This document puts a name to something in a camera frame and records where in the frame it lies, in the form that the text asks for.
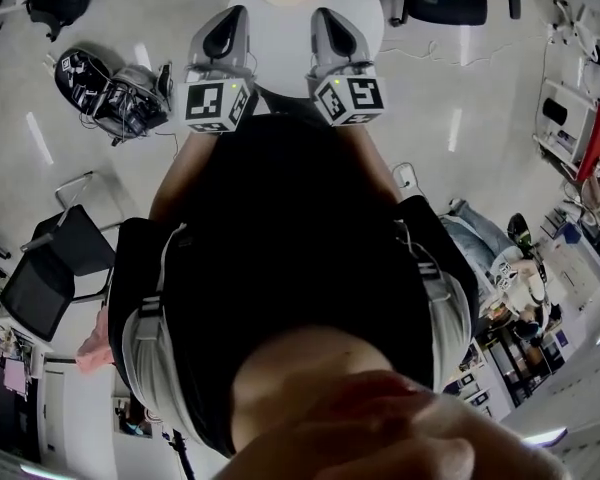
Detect white power strip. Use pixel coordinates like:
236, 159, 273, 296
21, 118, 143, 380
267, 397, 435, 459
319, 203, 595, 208
391, 161, 417, 190

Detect pink cloth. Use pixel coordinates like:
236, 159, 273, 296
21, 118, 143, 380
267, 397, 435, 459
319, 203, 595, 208
76, 309, 115, 378

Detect person's head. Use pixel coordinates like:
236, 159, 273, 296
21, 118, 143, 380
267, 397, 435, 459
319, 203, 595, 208
227, 327, 574, 480

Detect person's right forearm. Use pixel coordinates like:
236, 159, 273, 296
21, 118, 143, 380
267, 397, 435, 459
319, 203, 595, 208
346, 122, 403, 205

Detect black visitor chair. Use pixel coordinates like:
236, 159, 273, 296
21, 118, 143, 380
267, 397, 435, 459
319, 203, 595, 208
0, 171, 127, 345

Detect person's torso in black shirt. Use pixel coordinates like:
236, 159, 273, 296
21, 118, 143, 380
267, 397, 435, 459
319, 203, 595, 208
107, 112, 481, 462

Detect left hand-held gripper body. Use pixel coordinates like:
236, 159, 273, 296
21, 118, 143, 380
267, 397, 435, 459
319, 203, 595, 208
178, 5, 259, 134

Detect red panel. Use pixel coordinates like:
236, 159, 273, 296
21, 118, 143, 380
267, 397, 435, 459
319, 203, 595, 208
576, 101, 600, 183

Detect black helmet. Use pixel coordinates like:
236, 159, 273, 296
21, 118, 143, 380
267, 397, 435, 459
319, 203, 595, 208
53, 46, 112, 115

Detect person's left forearm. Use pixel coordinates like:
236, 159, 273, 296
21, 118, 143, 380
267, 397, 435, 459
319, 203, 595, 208
148, 130, 221, 224

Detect white cart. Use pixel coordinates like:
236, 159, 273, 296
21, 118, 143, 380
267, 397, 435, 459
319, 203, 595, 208
536, 76, 600, 170

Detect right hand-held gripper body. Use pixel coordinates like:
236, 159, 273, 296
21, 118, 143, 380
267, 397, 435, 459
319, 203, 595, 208
304, 6, 387, 127

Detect grey device with cables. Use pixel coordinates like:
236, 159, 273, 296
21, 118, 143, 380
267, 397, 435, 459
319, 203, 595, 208
92, 61, 175, 145

